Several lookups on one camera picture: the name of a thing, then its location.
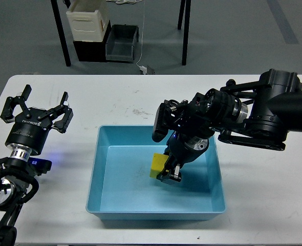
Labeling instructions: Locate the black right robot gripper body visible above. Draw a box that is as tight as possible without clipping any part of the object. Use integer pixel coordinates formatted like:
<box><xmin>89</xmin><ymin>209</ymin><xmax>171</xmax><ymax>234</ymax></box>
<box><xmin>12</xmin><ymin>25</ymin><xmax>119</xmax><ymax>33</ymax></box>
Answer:
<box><xmin>164</xmin><ymin>133</ymin><xmax>209</xmax><ymax>169</ymax></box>

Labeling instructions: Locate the yellow cube block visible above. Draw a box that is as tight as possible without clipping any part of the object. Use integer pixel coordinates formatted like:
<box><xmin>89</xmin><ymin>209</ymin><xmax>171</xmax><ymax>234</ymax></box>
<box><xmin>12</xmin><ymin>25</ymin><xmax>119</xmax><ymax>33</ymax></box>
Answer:
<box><xmin>149</xmin><ymin>153</ymin><xmax>169</xmax><ymax>179</ymax></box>

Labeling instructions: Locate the black right table leg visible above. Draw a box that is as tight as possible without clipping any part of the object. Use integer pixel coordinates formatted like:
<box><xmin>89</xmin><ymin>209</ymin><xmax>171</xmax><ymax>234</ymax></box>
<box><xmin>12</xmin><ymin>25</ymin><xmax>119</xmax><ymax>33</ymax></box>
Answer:
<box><xmin>177</xmin><ymin>0</ymin><xmax>191</xmax><ymax>66</ymax></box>

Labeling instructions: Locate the black box under crate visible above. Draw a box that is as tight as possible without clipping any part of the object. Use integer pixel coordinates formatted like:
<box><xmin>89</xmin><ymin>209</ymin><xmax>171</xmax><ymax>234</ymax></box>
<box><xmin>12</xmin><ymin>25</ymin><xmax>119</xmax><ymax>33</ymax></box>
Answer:
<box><xmin>72</xmin><ymin>27</ymin><xmax>112</xmax><ymax>63</ymax></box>

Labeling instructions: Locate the white power adapter plug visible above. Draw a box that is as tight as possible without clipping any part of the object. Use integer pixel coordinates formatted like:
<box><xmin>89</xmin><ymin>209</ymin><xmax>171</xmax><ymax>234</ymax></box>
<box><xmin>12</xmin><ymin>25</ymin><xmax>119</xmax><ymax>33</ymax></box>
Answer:
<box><xmin>139</xmin><ymin>66</ymin><xmax>155</xmax><ymax>75</ymax></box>

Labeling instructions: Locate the black table leg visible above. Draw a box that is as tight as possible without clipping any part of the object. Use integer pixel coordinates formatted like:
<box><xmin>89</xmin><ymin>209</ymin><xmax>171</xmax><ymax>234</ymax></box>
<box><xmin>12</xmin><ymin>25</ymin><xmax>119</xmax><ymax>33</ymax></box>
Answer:
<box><xmin>50</xmin><ymin>0</ymin><xmax>71</xmax><ymax>67</ymax></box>
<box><xmin>177</xmin><ymin>0</ymin><xmax>191</xmax><ymax>66</ymax></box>

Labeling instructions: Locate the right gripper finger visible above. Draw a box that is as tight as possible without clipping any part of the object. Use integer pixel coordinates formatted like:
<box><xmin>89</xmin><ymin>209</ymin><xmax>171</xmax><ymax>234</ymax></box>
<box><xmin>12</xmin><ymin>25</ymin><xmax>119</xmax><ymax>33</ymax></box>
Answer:
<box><xmin>157</xmin><ymin>165</ymin><xmax>182</xmax><ymax>184</ymax></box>

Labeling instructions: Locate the white cable coil on floor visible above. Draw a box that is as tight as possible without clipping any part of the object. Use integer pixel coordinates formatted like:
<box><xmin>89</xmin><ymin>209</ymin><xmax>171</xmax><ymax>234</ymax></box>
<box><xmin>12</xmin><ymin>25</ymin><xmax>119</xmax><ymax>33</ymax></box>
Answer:
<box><xmin>106</xmin><ymin>0</ymin><xmax>144</xmax><ymax>6</ymax></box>

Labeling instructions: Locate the dark grey storage bin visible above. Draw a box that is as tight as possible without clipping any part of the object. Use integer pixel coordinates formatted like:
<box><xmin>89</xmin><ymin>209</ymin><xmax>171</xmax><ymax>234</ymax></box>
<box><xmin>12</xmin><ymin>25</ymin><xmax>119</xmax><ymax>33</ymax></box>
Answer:
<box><xmin>105</xmin><ymin>25</ymin><xmax>139</xmax><ymax>63</ymax></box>

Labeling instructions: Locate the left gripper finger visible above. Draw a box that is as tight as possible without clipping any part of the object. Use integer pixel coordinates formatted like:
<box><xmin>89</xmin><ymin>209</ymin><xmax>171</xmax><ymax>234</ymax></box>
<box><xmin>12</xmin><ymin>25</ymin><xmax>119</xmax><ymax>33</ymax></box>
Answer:
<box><xmin>37</xmin><ymin>92</ymin><xmax>73</xmax><ymax>133</ymax></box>
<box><xmin>0</xmin><ymin>85</ymin><xmax>32</xmax><ymax>124</ymax></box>

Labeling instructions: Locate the white hanging cable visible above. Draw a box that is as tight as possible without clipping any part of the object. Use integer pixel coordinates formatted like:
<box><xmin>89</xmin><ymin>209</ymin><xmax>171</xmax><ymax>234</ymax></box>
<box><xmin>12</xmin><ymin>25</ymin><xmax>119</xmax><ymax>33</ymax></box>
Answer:
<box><xmin>136</xmin><ymin>0</ymin><xmax>145</xmax><ymax>68</ymax></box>

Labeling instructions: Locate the blue plastic tray box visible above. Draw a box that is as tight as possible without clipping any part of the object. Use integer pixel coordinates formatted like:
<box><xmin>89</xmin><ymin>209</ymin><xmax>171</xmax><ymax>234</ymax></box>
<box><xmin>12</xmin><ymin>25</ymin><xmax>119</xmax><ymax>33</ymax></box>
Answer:
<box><xmin>86</xmin><ymin>126</ymin><xmax>226</xmax><ymax>220</ymax></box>

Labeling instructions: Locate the cream white plastic crate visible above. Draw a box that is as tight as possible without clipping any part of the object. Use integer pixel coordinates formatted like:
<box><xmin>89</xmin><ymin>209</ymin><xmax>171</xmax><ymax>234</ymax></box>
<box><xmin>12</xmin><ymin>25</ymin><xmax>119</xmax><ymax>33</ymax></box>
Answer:
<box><xmin>66</xmin><ymin>0</ymin><xmax>110</xmax><ymax>42</ymax></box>

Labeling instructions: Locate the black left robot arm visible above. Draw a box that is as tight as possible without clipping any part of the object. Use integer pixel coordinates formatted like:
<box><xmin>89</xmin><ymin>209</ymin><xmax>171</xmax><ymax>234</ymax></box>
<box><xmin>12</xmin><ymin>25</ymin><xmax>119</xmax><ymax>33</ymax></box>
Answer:
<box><xmin>0</xmin><ymin>85</ymin><xmax>73</xmax><ymax>245</ymax></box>

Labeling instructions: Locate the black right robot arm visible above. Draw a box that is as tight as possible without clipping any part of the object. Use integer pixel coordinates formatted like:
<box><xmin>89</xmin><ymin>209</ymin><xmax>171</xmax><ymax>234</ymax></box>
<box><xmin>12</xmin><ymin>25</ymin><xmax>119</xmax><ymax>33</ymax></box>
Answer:
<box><xmin>152</xmin><ymin>69</ymin><xmax>302</xmax><ymax>183</ymax></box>

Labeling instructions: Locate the black left table leg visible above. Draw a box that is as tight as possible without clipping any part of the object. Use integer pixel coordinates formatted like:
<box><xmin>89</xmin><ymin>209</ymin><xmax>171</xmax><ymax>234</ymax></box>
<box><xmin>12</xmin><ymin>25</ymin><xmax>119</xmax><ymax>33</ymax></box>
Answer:
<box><xmin>50</xmin><ymin>0</ymin><xmax>71</xmax><ymax>67</ymax></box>

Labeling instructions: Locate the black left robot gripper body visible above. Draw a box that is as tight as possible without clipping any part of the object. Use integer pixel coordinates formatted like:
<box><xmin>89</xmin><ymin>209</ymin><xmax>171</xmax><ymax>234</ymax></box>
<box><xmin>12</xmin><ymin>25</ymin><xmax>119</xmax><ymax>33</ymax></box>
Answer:
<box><xmin>5</xmin><ymin>108</ymin><xmax>53</xmax><ymax>156</ymax></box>

